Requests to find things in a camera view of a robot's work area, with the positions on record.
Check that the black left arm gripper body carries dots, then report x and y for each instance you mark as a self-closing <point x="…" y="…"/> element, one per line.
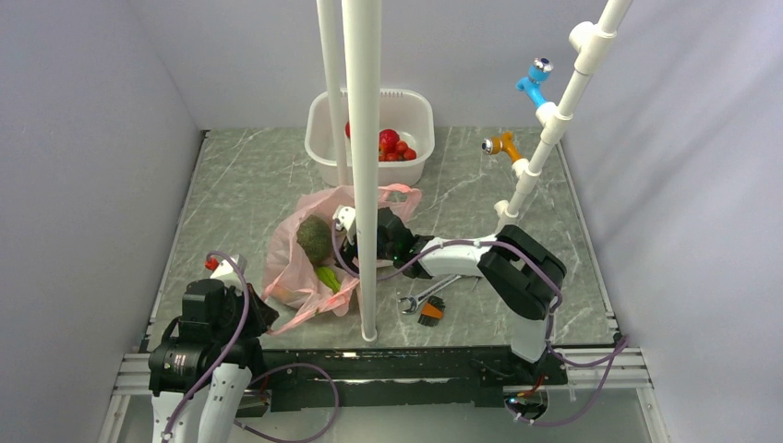
<point x="254" y="324"/>

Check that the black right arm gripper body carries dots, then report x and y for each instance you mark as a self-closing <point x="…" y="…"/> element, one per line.
<point x="349" y="252"/>

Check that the pink plastic bag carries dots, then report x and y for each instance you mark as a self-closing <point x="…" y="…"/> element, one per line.
<point x="290" y="279"/>

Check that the green fake starfruit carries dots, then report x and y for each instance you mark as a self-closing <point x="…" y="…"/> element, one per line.
<point x="328" y="277"/>

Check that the green fake melon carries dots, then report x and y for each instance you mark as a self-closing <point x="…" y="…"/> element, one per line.
<point x="314" y="237"/>

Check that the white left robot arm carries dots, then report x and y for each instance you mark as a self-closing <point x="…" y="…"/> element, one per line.
<point x="206" y="360"/>

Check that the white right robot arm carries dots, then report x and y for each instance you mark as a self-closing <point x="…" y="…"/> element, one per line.
<point x="524" y="274"/>

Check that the red fake cherry tomatoes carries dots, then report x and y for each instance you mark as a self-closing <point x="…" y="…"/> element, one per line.
<point x="398" y="152"/>

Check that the silver combination wrench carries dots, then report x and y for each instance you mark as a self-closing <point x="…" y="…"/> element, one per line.
<point x="411" y="304"/>

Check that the black orange hex key set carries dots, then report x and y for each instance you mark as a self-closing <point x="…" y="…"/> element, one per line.
<point x="432" y="312"/>

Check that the white plastic basin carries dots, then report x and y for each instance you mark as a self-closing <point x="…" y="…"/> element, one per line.
<point x="405" y="111"/>

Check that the orange toy faucet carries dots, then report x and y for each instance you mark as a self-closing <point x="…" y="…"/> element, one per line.
<point x="501" y="144"/>

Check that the blue toy faucet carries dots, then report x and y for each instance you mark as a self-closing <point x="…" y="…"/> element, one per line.
<point x="538" y="72"/>

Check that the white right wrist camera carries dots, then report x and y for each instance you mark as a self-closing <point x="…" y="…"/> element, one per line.
<point x="344" y="219"/>

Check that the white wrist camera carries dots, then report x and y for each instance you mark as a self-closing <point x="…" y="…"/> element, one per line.
<point x="221" y="270"/>
<point x="344" y="219"/>

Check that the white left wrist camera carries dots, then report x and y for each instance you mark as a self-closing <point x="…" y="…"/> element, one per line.
<point x="221" y="270"/>

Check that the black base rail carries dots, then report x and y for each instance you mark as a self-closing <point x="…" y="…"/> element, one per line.
<point x="479" y="375"/>

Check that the white pvc pipe frame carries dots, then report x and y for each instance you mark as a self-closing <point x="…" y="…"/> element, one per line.
<point x="362" y="41"/>

